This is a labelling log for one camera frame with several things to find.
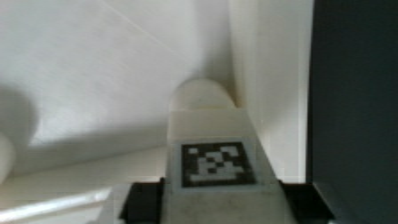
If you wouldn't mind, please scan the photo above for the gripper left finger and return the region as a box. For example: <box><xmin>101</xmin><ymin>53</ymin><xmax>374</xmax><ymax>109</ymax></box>
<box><xmin>86</xmin><ymin>177</ymin><xmax>168</xmax><ymax>224</ymax></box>

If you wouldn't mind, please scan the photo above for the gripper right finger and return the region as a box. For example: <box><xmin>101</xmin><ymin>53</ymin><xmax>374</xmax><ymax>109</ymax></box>
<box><xmin>280</xmin><ymin>182</ymin><xmax>335</xmax><ymax>224</ymax></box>

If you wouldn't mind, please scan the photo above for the white leg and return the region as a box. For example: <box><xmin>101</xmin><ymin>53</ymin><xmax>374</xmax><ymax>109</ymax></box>
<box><xmin>161</xmin><ymin>79</ymin><xmax>298</xmax><ymax>224</ymax></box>

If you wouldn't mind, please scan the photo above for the white square tabletop tray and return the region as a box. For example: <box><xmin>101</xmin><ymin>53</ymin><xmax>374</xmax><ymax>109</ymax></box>
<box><xmin>0</xmin><ymin>0</ymin><xmax>234</xmax><ymax>224</ymax></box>

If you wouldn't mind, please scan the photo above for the white right fence rail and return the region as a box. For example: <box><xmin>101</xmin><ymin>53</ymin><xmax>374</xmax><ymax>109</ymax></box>
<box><xmin>229</xmin><ymin>0</ymin><xmax>314</xmax><ymax>183</ymax></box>

